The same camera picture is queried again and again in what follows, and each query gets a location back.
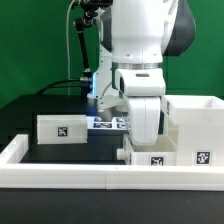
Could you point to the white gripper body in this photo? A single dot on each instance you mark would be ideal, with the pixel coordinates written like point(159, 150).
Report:
point(139, 96)

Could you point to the white drawer cabinet frame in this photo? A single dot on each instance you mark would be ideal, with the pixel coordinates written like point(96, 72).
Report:
point(195, 124)

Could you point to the white front drawer box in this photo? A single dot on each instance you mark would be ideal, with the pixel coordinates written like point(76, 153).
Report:
point(162, 153)

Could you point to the white drawer box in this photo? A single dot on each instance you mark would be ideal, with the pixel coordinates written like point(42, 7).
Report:
point(61, 129)
point(162, 153)

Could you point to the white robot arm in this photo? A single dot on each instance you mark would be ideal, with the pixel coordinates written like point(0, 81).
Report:
point(135, 36)

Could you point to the paper sheet with markers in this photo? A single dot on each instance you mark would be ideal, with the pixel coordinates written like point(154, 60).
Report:
point(117, 123)

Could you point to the white U-shaped fence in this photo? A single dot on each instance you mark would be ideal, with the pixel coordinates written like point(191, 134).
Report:
point(14, 173)

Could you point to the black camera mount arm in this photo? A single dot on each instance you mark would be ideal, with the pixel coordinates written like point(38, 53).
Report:
point(90, 8)

